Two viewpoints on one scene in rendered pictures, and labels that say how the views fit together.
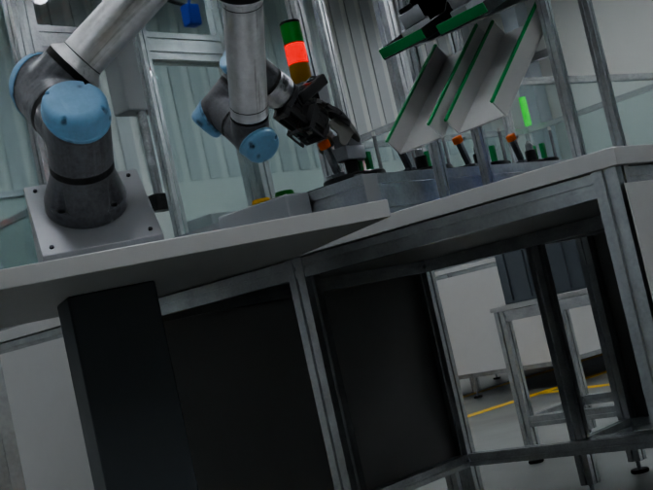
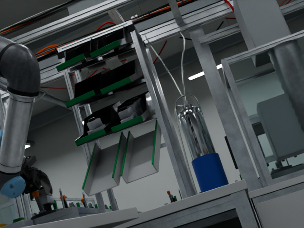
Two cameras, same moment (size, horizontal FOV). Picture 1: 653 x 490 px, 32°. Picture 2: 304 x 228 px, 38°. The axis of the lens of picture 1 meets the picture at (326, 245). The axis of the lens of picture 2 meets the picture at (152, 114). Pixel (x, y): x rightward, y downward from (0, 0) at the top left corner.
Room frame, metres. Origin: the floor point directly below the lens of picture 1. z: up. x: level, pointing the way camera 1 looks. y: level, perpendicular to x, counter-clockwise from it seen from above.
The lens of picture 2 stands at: (0.81, 0.45, 0.74)
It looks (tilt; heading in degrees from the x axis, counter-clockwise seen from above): 16 degrees up; 326
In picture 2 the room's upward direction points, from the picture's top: 17 degrees counter-clockwise
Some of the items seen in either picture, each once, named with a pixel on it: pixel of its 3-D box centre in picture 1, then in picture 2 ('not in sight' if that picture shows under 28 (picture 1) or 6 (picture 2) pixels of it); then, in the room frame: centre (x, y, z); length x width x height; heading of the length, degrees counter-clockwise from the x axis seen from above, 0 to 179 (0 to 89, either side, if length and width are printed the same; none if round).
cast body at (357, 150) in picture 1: (350, 145); (45, 196); (2.53, -0.10, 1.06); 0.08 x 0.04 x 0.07; 138
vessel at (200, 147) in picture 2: not in sight; (193, 125); (2.72, -1.07, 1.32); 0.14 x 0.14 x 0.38
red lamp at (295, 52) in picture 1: (296, 53); not in sight; (2.73, -0.03, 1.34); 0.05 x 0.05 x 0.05
